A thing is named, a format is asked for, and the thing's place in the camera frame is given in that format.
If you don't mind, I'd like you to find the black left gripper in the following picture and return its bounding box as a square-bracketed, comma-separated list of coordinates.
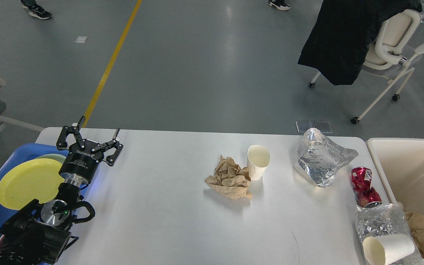
[56, 116, 123, 184]

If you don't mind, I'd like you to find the yellow plastic plate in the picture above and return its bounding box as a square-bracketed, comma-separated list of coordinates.
[0, 158, 64, 210]

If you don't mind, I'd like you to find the brown paper bag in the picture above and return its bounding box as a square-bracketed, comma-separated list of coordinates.
[404, 212, 424, 230]

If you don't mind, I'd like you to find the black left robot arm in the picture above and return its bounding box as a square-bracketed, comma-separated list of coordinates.
[0, 116, 123, 265]

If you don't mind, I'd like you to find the dark sneaker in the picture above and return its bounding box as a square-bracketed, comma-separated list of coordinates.
[268, 0, 290, 11]
[21, 0, 52, 20]

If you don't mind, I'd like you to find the white paper cup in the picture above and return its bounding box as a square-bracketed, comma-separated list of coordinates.
[362, 234, 415, 265]
[247, 145, 270, 181]

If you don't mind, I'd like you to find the clear floor plate left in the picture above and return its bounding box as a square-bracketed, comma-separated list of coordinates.
[296, 120, 315, 134]

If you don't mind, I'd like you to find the clear floor plate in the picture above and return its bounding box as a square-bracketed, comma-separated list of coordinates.
[296, 120, 315, 134]
[314, 120, 333, 134]

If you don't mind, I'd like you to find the crumpled clear plastic wrap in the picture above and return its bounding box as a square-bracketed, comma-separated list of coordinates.
[294, 128, 358, 188]

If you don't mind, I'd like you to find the clear floor plate right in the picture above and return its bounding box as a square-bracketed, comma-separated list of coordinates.
[314, 120, 333, 134]

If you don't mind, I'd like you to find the black jacket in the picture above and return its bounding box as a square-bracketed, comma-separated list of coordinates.
[298, 0, 423, 85]

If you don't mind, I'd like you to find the crushed red can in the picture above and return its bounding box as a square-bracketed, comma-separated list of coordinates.
[351, 167, 382, 208]

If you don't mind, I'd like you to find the white office chair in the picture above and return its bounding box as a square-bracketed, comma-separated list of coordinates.
[309, 9, 424, 124]

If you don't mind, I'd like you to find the cream plastic bin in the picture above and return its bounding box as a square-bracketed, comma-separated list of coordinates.
[366, 138, 424, 262]

